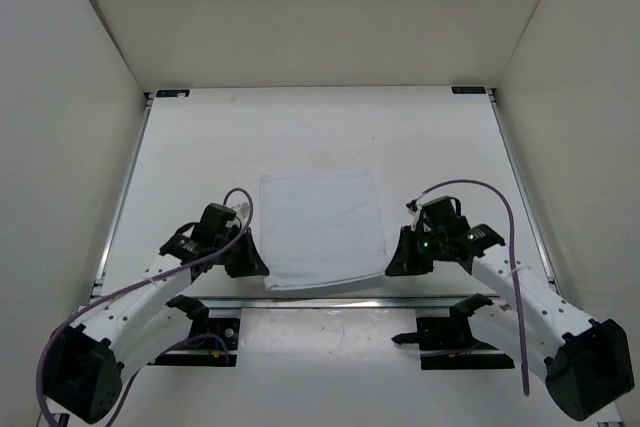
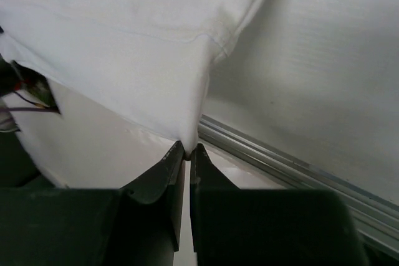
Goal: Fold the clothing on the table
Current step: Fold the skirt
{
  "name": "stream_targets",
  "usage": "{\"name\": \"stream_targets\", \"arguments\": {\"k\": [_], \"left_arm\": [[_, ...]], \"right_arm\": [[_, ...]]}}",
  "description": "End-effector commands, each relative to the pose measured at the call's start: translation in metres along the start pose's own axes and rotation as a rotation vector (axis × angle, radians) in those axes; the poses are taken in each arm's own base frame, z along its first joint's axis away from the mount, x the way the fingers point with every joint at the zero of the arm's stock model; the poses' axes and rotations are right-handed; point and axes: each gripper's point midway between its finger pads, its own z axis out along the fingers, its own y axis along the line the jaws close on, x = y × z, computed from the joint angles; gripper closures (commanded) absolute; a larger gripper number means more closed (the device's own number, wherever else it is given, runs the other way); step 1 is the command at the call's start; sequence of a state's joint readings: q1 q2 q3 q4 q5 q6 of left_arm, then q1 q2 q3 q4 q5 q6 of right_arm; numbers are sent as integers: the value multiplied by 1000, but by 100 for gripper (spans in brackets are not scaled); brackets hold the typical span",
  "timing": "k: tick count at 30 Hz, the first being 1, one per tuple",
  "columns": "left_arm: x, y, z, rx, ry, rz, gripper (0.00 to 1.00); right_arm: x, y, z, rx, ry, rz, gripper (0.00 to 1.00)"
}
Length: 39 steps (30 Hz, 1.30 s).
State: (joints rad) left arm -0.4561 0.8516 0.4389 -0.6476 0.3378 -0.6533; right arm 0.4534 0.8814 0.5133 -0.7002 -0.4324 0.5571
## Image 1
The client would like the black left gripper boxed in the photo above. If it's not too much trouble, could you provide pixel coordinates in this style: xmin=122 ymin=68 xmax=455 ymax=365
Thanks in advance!
xmin=216 ymin=223 xmax=269 ymax=275

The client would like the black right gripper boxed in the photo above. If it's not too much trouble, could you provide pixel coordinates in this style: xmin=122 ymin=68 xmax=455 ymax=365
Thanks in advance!
xmin=387 ymin=225 xmax=446 ymax=277

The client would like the white skirt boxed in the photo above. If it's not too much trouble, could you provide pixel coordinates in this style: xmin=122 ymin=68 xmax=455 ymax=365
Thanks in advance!
xmin=259 ymin=170 xmax=389 ymax=292

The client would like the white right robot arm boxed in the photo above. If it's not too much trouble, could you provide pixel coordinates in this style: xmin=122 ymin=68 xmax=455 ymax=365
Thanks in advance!
xmin=385 ymin=196 xmax=635 ymax=421

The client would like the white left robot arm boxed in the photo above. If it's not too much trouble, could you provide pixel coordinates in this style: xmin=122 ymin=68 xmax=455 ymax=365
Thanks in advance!
xmin=36 ymin=200 xmax=269 ymax=425

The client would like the right blue table label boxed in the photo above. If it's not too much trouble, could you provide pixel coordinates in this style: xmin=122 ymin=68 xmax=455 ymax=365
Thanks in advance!
xmin=451 ymin=86 xmax=487 ymax=95

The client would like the blue table label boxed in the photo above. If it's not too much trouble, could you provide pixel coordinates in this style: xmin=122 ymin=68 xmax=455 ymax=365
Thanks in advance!
xmin=451 ymin=86 xmax=487 ymax=95
xmin=155 ymin=89 xmax=190 ymax=98

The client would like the left blue table label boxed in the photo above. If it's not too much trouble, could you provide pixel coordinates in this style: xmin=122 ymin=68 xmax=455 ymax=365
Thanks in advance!
xmin=155 ymin=89 xmax=190 ymax=98

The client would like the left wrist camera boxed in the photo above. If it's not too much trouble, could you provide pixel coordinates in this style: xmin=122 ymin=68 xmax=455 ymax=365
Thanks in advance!
xmin=231 ymin=202 xmax=251 ymax=222

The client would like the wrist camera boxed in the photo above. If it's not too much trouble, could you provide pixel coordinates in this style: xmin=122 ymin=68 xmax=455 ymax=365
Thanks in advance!
xmin=406 ymin=199 xmax=424 ymax=230
xmin=231 ymin=202 xmax=251 ymax=222

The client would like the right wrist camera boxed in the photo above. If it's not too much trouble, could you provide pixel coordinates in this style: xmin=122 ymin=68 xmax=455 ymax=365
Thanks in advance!
xmin=406 ymin=199 xmax=424 ymax=230

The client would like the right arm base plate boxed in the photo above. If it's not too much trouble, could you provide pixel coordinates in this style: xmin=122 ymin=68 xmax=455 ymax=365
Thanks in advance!
xmin=391 ymin=317 xmax=515 ymax=371

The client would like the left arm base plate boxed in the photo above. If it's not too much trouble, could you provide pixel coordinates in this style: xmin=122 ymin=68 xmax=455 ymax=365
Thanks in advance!
xmin=151 ymin=310 xmax=241 ymax=368

